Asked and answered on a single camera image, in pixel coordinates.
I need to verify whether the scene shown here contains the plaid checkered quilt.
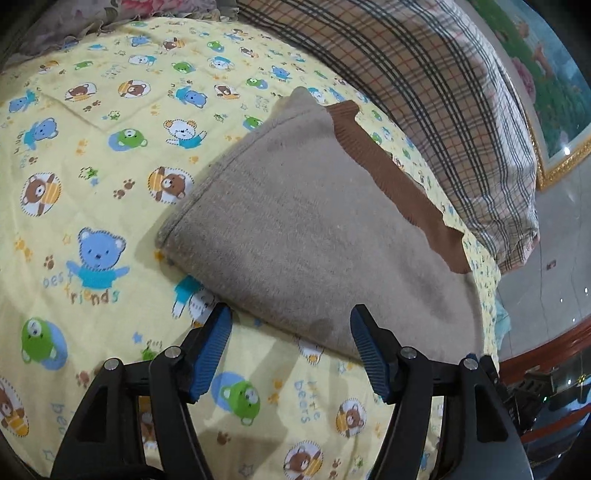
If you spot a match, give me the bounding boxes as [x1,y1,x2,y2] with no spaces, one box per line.
[238,1,539,272]

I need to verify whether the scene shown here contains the beige knit sweater brown trim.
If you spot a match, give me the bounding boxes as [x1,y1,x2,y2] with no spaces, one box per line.
[156,87,484,363]

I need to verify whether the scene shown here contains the gold framed floral painting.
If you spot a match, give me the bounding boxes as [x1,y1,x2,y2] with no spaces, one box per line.
[469,1,590,190]

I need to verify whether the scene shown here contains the light blue cloth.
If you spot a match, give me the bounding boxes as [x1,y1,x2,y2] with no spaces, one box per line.
[494,299,511,349]

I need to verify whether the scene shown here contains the floral ruffled pillow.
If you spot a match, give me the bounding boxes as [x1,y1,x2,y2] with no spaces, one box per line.
[1,0,238,56]

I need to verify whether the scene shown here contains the yellow cartoon bear bedsheet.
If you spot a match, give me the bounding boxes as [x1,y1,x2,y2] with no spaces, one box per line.
[0,17,505,480]

